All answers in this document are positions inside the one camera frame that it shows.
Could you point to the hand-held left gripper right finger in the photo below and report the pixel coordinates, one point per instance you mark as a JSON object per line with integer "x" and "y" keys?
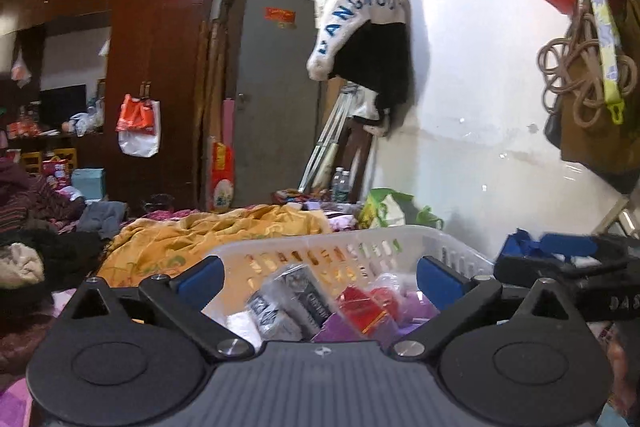
{"x": 439, "y": 282}

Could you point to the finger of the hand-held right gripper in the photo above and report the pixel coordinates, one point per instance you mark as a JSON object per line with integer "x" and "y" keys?
{"x": 575, "y": 244}
{"x": 550, "y": 266}

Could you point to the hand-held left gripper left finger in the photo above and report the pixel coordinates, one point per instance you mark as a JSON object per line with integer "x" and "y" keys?
{"x": 201, "y": 281}

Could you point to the purple packet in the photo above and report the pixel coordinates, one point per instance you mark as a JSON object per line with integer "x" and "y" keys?
{"x": 417, "y": 309}

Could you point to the black white labelled packet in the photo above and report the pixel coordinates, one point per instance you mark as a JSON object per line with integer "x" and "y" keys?
{"x": 295, "y": 297}

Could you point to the plain purple box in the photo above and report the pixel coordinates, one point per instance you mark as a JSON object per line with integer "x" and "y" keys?
{"x": 337, "y": 329}

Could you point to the white plastic basket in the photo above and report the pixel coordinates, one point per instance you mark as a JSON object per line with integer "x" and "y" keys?
{"x": 310, "y": 252}

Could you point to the blue tote bag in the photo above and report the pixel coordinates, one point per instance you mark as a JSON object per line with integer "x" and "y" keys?
{"x": 520, "y": 244}

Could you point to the yellow blanket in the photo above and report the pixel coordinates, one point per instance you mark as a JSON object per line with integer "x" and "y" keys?
{"x": 200, "y": 237}

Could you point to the green bag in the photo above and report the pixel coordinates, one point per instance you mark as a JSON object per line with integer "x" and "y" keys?
{"x": 395, "y": 207}

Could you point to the black handbag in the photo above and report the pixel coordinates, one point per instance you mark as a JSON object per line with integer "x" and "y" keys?
{"x": 157, "y": 203}

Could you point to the red gold sack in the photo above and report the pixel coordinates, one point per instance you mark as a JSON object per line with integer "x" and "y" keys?
{"x": 222, "y": 179}

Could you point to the brown hanging bag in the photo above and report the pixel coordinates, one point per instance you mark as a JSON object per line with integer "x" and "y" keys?
{"x": 595, "y": 137}

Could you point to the grey blue clothing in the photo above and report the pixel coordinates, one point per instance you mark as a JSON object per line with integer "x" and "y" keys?
{"x": 102, "y": 217}

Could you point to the plastic water bottles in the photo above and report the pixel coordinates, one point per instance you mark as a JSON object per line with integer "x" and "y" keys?
{"x": 340, "y": 184}

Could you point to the dark clothing pile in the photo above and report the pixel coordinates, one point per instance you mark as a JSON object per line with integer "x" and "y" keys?
{"x": 60, "y": 257}

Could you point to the teal box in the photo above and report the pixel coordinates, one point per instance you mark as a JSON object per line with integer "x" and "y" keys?
{"x": 89, "y": 184}

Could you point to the pink board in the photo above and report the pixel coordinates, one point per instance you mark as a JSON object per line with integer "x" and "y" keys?
{"x": 229, "y": 122}

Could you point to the orange white plastic bag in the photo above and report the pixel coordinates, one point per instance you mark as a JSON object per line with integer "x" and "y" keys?
{"x": 140, "y": 127}

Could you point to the wooden poles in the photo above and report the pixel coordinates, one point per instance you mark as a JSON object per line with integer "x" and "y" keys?
{"x": 212, "y": 107}

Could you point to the beige cloth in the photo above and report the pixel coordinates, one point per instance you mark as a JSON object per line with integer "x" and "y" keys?
{"x": 20, "y": 264}

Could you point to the metal crutches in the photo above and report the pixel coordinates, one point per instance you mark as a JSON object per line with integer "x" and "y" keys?
{"x": 327, "y": 137}

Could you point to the purple striped clothing pile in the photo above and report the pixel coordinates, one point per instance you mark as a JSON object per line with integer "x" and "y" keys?
{"x": 35, "y": 197}

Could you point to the grey door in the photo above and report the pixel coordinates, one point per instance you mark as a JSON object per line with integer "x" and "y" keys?
{"x": 280, "y": 107}

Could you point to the yellow chairs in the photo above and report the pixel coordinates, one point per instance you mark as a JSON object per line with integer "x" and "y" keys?
{"x": 47, "y": 157}

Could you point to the brown wooden wardrobe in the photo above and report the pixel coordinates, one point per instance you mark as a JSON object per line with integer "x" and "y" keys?
{"x": 160, "y": 72}

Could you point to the black garment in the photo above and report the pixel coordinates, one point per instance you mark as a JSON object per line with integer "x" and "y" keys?
{"x": 380, "y": 67}

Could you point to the black television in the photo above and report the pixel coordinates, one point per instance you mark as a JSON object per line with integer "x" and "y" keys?
{"x": 62, "y": 106}

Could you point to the pink hanging plastic bag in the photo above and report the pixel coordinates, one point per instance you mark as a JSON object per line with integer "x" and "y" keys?
{"x": 21, "y": 72}

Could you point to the red door sign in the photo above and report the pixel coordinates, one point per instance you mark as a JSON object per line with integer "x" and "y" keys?
{"x": 280, "y": 16}

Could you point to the white hooded garment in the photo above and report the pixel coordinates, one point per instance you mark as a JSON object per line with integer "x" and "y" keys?
{"x": 350, "y": 2}

